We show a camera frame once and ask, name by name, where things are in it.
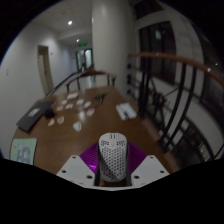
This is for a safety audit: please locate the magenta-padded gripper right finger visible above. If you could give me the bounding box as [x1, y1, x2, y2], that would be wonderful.
[124, 142, 170, 187]

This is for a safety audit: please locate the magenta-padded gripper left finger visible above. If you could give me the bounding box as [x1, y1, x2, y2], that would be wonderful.
[56, 142, 101, 187]

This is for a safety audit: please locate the white perforated computer mouse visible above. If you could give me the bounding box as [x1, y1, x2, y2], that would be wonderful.
[97, 132, 129, 183]

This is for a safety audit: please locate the mint green printed mouse pad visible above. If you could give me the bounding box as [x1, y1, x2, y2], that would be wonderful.
[9, 137, 38, 166]

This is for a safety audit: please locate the white small sticker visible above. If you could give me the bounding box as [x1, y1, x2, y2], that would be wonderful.
[72, 121, 83, 132]

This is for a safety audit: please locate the small black box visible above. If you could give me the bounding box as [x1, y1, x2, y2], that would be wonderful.
[44, 108, 56, 119]

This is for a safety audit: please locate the white paper sheet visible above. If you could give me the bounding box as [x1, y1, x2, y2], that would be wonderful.
[115, 102, 138, 121]

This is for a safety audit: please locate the black closed laptop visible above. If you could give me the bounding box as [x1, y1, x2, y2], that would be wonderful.
[15, 99, 57, 133]

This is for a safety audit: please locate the small flat white box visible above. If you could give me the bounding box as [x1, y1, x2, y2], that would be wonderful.
[66, 92, 80, 101]

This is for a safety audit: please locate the wooden armchair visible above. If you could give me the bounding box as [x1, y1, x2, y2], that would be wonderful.
[65, 68, 118, 93]

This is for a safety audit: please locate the pale side door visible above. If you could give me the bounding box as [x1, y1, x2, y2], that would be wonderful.
[36, 44, 55, 96]

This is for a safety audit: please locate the glass double door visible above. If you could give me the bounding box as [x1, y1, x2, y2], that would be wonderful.
[75, 48, 94, 72]

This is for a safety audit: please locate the black railing with wooden handrail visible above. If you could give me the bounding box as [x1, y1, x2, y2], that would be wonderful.
[126, 51, 224, 162]

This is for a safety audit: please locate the dark window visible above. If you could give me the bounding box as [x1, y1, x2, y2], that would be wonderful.
[138, 21, 178, 85]

